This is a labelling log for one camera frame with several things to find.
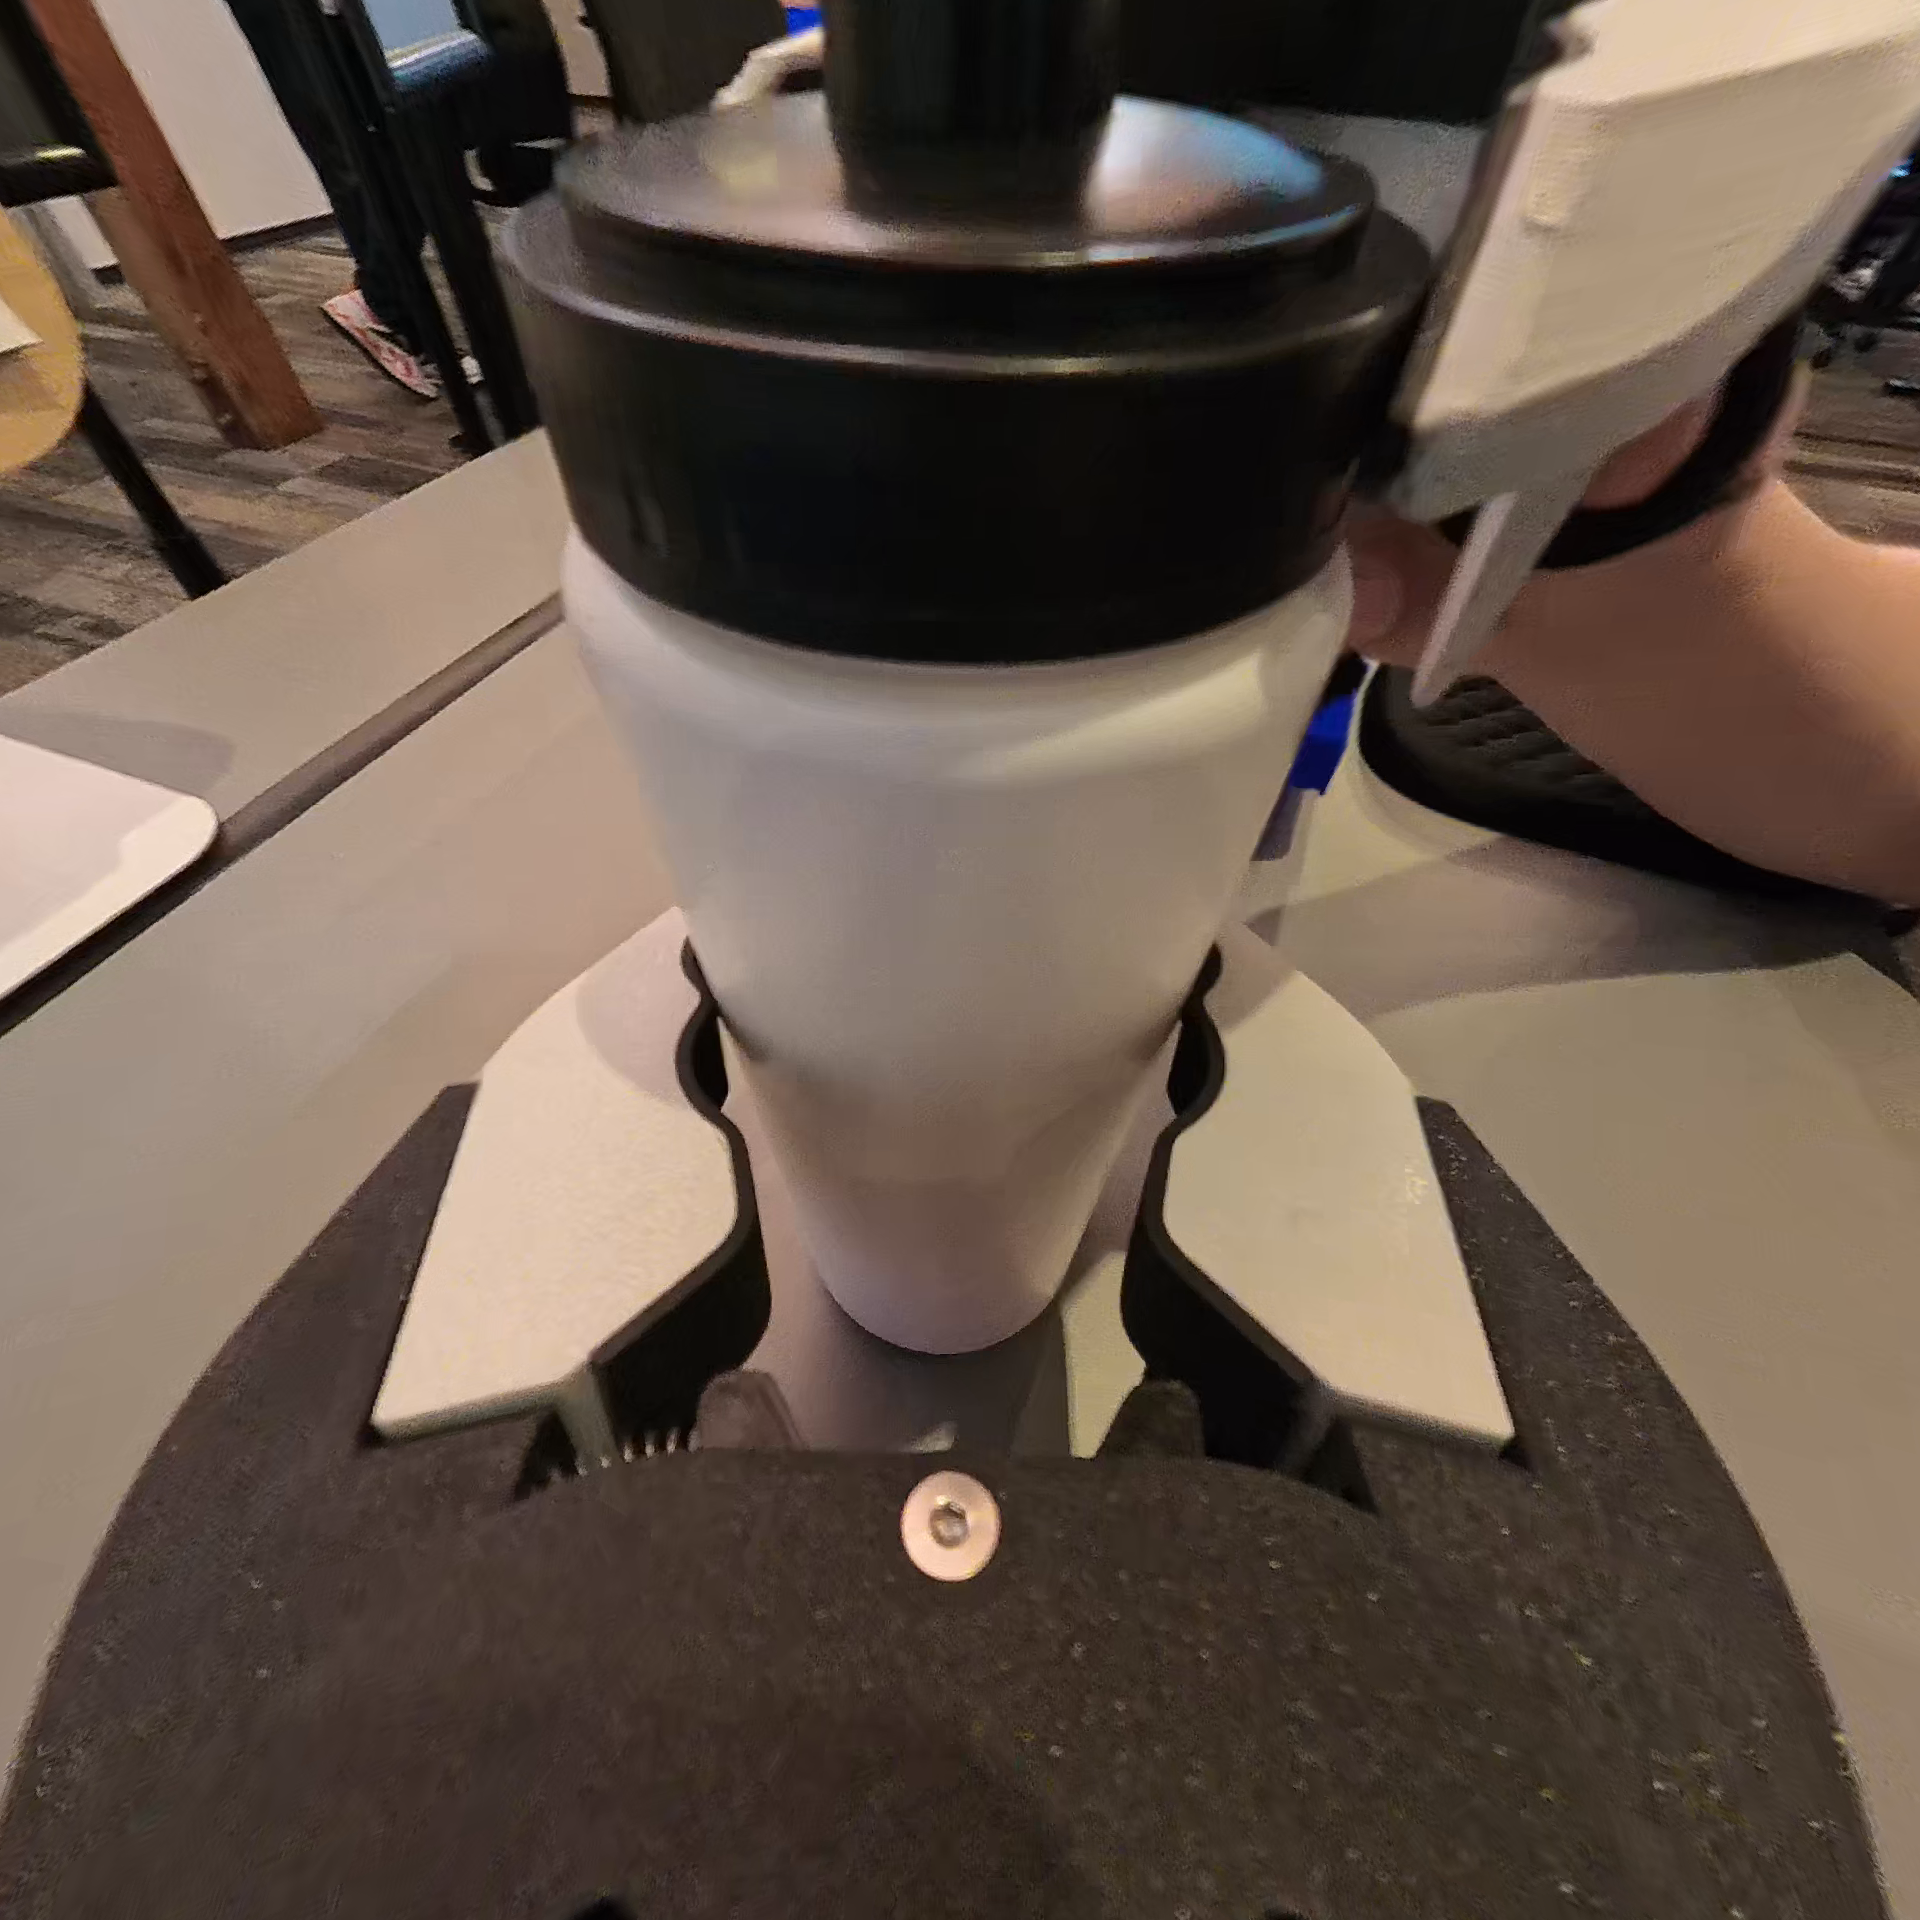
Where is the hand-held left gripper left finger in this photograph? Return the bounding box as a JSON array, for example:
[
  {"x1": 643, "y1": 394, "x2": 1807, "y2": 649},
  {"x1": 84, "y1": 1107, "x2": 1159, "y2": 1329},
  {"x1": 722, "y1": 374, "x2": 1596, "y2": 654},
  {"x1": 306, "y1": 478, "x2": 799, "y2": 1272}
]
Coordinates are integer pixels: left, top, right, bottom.
[{"x1": 369, "y1": 902, "x2": 773, "y2": 1485}]

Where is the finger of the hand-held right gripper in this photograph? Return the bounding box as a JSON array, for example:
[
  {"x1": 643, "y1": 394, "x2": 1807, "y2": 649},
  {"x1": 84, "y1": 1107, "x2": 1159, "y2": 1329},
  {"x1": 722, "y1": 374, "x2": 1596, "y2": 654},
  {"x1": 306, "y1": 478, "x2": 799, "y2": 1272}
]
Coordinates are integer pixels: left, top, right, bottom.
[{"x1": 710, "y1": 34, "x2": 830, "y2": 111}]

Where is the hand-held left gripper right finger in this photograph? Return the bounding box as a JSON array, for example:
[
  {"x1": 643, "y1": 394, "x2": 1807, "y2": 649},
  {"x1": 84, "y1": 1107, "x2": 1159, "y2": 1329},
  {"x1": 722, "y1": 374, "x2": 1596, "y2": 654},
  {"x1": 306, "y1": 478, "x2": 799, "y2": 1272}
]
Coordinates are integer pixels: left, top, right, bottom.
[{"x1": 1119, "y1": 914, "x2": 1516, "y2": 1504}]

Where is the black bottle lid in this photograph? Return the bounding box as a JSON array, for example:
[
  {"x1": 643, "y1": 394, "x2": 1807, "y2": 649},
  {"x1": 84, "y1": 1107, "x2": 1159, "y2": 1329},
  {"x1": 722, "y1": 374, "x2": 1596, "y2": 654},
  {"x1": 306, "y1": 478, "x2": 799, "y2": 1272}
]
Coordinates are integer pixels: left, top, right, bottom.
[{"x1": 497, "y1": 0, "x2": 1439, "y2": 665}]

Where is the blue plastic bin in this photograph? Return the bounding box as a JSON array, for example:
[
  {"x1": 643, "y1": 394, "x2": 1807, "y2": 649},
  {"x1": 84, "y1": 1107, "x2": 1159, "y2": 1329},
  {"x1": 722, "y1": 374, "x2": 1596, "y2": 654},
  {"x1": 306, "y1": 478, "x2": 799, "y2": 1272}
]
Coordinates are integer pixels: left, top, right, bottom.
[{"x1": 1252, "y1": 661, "x2": 1373, "y2": 862}]

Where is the white plastic bottle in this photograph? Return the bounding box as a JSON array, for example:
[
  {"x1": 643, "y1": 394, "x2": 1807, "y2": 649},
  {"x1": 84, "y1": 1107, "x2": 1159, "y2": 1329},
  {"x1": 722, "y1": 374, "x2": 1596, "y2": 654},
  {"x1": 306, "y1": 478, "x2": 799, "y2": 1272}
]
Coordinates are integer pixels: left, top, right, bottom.
[{"x1": 556, "y1": 532, "x2": 1357, "y2": 1358}]

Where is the person's right forearm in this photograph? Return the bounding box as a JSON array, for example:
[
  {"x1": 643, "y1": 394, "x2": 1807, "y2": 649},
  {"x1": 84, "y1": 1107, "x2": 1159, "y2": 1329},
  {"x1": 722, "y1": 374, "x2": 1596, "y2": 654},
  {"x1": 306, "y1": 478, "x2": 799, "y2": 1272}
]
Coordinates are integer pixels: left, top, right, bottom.
[{"x1": 1499, "y1": 495, "x2": 1920, "y2": 902}]

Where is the person's right hand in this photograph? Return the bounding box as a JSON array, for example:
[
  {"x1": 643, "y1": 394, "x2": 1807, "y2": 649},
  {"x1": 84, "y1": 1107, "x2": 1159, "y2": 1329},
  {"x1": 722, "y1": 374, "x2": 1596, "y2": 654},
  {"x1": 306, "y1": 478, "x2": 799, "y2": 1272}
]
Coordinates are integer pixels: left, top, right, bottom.
[{"x1": 1343, "y1": 412, "x2": 1857, "y2": 697}]

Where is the black mesh office chair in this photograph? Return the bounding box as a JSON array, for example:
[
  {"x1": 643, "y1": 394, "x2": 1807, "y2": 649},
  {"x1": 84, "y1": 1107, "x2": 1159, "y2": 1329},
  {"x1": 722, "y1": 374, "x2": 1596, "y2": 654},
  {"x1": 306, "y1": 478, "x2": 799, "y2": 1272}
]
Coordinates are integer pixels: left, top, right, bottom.
[{"x1": 1800, "y1": 194, "x2": 1920, "y2": 368}]

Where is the black framed sign easel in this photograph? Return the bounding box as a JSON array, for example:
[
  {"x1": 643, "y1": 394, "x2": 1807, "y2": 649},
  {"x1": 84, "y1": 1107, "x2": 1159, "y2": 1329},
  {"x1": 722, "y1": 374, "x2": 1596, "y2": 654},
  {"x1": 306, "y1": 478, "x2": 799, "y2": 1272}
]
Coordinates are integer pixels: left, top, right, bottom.
[{"x1": 322, "y1": 0, "x2": 570, "y2": 451}]

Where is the instruction board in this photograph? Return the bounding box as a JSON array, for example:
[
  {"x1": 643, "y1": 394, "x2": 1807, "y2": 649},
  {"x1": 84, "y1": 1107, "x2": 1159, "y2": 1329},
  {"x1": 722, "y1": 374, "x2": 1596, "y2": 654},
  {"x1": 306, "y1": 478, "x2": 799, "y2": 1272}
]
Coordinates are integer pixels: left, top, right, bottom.
[{"x1": 0, "y1": 209, "x2": 82, "y2": 479}]

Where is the wooden post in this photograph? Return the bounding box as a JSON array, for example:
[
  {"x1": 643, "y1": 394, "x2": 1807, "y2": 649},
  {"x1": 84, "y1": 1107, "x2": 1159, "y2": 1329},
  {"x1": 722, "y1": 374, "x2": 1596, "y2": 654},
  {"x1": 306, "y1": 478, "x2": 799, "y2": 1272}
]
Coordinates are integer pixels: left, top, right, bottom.
[{"x1": 23, "y1": 0, "x2": 322, "y2": 451}]

